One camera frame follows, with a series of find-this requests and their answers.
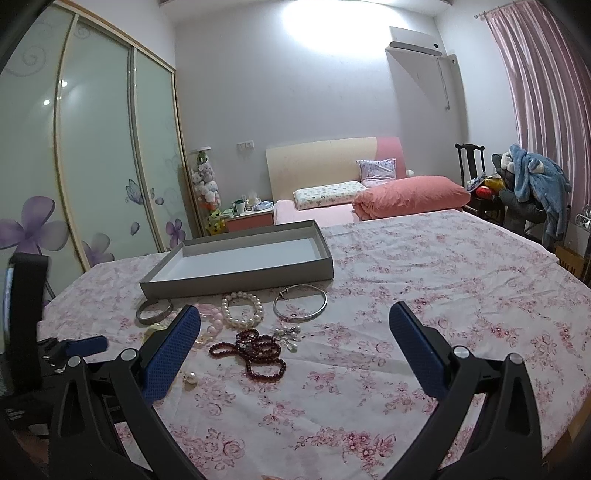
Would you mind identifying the white mug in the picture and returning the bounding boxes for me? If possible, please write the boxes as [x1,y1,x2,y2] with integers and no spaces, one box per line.
[233,200,246,215]

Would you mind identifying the blue plush blanket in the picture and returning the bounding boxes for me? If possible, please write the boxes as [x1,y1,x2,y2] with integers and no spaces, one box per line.
[492,144,572,251]

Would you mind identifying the sliding glass wardrobe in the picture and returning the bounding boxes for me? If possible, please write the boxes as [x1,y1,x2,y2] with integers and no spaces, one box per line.
[1,1,197,300]

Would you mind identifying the pearl cluster brooch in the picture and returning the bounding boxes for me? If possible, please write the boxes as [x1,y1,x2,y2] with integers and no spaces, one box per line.
[273,325,301,353]

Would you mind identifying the stack of plush toys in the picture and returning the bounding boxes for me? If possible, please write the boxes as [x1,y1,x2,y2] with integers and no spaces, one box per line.
[189,146,224,236]

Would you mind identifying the dark red bead necklace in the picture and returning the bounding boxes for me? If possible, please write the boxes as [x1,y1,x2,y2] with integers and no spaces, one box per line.
[208,327,288,383]

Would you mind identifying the lilac small pillow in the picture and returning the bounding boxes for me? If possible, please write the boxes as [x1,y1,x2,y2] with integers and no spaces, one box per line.
[356,158,398,188]

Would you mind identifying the pink bedside table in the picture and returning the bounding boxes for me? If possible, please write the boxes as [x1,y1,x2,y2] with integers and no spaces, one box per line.
[224,203,273,232]

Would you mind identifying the floral pink bedsheet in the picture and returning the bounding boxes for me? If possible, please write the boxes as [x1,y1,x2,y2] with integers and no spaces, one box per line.
[36,209,591,480]

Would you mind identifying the dark wooden chair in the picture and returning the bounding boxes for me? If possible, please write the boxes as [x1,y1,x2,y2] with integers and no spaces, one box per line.
[454,142,507,226]

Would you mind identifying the salmon folded duvet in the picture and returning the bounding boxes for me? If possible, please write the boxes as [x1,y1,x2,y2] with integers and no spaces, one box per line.
[353,176,471,221]

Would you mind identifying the white pearl bracelet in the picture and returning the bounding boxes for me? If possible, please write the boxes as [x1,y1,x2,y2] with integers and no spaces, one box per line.
[220,290,264,330]

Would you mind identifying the yellow wrist watch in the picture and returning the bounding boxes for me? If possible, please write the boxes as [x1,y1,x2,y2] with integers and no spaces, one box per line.
[143,323,167,341]

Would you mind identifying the pink bead bracelet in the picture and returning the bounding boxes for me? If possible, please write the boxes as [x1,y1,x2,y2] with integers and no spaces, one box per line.
[192,302,226,348]

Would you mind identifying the grey cardboard tray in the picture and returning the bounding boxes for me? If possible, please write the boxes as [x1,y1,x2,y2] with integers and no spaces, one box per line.
[139,220,334,300]

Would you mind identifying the thin silver bangle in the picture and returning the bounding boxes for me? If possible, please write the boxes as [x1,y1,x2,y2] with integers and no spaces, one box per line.
[273,284,329,323]

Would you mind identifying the floral white pillow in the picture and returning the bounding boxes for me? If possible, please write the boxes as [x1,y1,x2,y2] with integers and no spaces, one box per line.
[294,181,366,210]

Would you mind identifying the silver cuff bangle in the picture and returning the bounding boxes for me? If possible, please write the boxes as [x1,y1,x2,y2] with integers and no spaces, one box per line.
[135,299,173,326]

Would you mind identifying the single pearl earring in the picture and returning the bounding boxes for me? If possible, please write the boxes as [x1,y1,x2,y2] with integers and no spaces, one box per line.
[183,372,197,385]

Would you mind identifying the white air conditioner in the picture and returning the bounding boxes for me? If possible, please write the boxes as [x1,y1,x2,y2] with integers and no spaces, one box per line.
[386,26,451,111]

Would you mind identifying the pink curtain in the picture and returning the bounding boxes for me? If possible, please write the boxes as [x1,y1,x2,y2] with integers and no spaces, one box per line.
[475,1,590,211]

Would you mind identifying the beige pink headboard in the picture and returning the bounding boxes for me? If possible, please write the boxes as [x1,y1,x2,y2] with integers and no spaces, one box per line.
[266,137,408,201]

